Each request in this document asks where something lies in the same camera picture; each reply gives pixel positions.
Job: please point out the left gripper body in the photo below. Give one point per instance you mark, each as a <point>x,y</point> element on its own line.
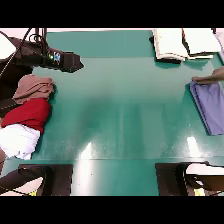
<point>71,62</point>

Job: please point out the purple garment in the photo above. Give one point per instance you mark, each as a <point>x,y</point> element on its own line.
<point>211,106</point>

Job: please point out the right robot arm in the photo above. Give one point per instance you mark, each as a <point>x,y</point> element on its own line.
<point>170,180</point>

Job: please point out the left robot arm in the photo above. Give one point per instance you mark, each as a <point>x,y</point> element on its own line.
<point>30,55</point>

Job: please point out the person's hand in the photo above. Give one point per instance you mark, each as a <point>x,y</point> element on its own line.
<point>211,77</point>

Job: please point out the brown garment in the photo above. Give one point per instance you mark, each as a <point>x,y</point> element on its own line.
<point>33,87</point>

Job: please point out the red T-shirt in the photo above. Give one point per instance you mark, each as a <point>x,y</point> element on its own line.
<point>30,113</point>

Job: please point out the white folded garment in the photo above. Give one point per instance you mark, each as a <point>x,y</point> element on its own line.
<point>170,43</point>
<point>200,40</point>

